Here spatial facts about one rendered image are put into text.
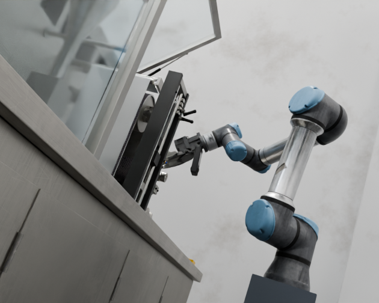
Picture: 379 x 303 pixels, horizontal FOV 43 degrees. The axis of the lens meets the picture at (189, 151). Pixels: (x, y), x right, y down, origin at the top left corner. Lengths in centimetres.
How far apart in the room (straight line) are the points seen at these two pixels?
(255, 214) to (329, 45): 330
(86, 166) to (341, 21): 421
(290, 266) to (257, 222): 18
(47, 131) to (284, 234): 102
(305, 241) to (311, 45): 326
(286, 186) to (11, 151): 105
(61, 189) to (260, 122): 359
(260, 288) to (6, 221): 100
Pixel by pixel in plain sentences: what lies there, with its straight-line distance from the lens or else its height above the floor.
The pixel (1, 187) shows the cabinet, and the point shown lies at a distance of 64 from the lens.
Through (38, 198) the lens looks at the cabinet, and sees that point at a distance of 72.
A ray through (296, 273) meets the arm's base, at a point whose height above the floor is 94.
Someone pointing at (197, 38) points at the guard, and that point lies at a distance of 238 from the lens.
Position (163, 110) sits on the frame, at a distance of 156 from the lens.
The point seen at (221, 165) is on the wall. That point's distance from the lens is 416.
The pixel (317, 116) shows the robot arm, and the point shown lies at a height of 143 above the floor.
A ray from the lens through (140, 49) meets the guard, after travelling 101.
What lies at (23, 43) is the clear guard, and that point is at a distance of 70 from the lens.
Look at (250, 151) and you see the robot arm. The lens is 189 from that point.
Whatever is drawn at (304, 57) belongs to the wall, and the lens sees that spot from 460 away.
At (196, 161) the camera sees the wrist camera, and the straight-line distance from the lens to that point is 191.
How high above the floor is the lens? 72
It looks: 18 degrees up
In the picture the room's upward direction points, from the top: 20 degrees clockwise
